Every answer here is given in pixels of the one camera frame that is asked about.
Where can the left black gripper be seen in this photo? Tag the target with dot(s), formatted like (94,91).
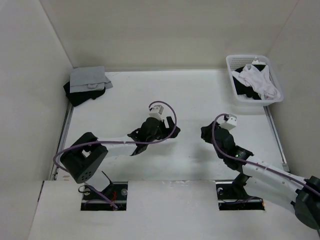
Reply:
(166,131)

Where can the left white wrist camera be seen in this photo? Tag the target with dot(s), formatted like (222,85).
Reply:
(156,112)

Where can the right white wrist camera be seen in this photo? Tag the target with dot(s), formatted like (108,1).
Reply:
(230,122)

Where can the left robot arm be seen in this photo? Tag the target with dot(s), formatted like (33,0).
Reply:
(83,162)

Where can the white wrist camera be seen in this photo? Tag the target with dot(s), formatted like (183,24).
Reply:
(230,122)
(156,112)

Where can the black tank top in basket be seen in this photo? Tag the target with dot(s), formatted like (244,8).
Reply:
(247,91)

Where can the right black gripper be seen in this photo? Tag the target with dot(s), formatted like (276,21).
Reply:
(206,132)

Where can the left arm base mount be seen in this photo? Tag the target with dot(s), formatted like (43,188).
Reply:
(116,193)

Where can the white tank top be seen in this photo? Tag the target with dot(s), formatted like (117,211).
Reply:
(259,81)

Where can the white plastic basket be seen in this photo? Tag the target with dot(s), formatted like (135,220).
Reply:
(237,61)

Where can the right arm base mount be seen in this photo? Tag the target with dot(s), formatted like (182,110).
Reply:
(232,199)

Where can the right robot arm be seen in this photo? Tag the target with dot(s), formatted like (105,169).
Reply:
(299,195)

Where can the folded black tank top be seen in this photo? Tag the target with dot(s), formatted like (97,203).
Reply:
(78,98)

